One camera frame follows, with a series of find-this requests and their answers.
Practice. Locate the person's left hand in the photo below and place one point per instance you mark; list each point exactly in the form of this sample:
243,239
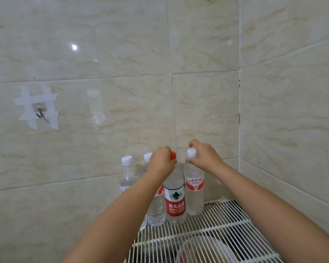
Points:
161,162

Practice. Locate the person's right hand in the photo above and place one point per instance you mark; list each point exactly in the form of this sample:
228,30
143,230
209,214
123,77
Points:
207,157

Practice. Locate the person's left thumb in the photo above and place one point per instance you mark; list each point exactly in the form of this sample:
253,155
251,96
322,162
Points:
173,162

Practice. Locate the person's right thumb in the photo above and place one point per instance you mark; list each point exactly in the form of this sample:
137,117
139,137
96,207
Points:
190,160

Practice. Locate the white-capped clear water bottle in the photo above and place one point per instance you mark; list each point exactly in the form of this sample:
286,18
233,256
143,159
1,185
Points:
194,193
128,175
156,209

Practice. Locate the red-capped water bottle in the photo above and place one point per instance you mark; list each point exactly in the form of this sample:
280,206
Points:
175,202

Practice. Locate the person's right forearm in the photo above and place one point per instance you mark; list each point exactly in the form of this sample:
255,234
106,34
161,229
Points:
266,213

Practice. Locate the person's left forearm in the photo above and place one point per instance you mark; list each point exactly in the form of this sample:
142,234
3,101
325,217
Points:
118,219

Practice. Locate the clear plastic container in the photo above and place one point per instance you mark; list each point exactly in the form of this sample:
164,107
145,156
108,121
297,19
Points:
208,250

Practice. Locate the metal wall hook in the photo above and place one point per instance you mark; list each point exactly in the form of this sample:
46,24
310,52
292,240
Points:
40,110

